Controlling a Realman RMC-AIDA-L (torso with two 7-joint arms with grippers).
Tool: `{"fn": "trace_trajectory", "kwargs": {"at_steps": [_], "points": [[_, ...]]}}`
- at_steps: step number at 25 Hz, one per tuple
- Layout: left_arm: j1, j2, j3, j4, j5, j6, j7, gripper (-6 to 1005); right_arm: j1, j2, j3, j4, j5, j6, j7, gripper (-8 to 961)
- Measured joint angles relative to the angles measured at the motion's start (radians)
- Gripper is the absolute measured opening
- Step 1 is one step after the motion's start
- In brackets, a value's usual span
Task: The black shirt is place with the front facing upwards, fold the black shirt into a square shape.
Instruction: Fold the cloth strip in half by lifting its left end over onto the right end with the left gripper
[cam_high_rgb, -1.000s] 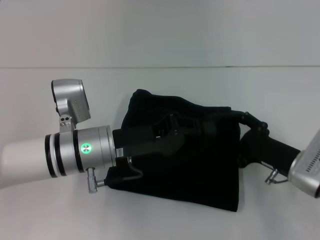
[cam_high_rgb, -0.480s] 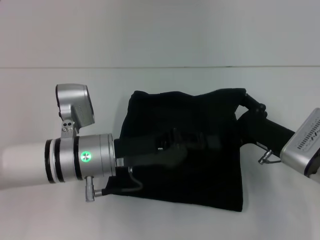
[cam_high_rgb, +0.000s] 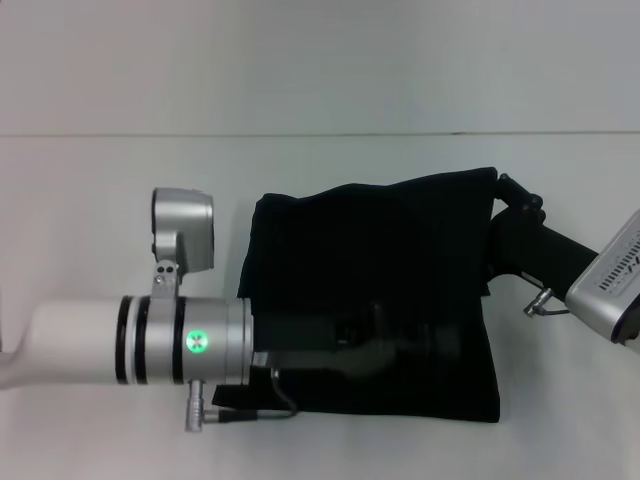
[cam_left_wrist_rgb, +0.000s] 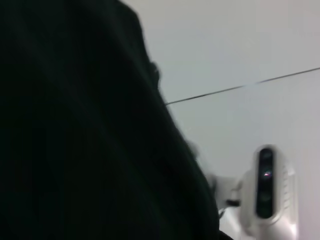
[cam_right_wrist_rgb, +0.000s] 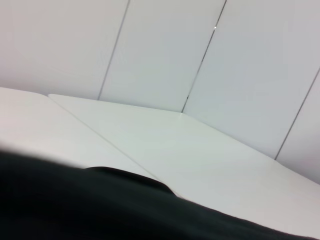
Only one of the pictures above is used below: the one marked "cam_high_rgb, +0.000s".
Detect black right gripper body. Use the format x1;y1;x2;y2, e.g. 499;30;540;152
485;202;600;301

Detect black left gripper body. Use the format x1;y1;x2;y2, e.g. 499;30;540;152
252;299;401;374

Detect black shirt with FREE print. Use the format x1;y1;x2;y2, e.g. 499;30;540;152
212;167;502;426

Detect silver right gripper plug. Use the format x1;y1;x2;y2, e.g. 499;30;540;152
523;287;556;318

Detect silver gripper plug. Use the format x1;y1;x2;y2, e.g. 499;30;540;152
523;287;556;318
184;379;222;434

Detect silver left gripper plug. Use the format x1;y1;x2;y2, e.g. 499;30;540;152
184;379;222;434

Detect grey left gripper cable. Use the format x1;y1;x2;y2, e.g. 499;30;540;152
217;367;301;419

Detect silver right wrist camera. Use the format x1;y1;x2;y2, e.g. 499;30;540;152
562;209;640;347

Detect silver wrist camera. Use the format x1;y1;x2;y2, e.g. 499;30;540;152
562;209;640;347
151;187;217;301

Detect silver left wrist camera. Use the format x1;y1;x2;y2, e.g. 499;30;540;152
151;187;217;301

